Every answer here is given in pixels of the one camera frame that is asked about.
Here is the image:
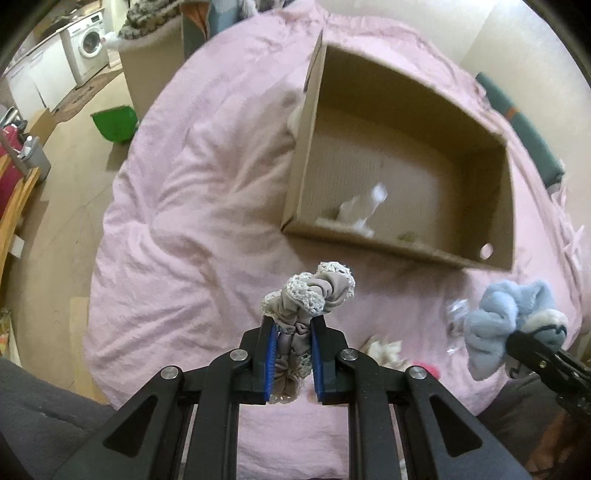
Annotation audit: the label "light blue fluffy sock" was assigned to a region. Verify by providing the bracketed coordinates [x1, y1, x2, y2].
[464, 280, 569, 381]

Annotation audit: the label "grey small bin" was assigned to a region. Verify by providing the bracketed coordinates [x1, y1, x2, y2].
[19, 136, 51, 184]

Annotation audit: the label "white kitchen cabinets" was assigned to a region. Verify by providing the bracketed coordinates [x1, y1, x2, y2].
[3, 34, 76, 119]

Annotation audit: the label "beige lace-trimmed scrunchie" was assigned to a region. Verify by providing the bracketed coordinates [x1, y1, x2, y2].
[260, 261, 356, 403]

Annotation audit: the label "teal pillow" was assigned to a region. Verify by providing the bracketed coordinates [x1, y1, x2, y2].
[476, 72, 565, 188]

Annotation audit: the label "white cream floral scrunchie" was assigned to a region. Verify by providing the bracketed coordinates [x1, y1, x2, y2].
[361, 335, 410, 371]

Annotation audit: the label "wooden shelf rack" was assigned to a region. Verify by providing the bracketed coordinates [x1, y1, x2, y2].
[0, 156, 40, 272]

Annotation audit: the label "blue grey cushion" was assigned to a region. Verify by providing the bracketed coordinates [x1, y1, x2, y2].
[179, 0, 259, 60]

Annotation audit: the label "brown cardboard box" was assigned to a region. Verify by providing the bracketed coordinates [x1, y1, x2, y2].
[281, 39, 514, 271]

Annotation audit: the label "patterned knit blanket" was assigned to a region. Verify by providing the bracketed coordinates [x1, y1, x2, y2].
[117, 0, 181, 40]

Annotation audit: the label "white washing machine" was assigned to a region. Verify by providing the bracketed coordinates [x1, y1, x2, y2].
[60, 10, 108, 88]

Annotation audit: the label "small white sock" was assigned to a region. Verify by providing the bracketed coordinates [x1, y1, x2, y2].
[315, 182, 389, 238]

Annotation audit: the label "green bin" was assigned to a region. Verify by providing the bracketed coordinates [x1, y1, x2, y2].
[91, 105, 139, 144]

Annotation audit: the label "pink bed blanket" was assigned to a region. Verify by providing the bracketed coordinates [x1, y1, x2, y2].
[82, 0, 585, 480]

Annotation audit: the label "red suitcase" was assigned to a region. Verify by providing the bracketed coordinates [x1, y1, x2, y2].
[0, 124, 23, 214]

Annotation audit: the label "pink round soft toy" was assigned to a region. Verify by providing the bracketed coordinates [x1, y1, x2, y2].
[415, 363, 441, 380]

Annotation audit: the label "clear plastic item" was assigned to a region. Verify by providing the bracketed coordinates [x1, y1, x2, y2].
[444, 299, 470, 355]

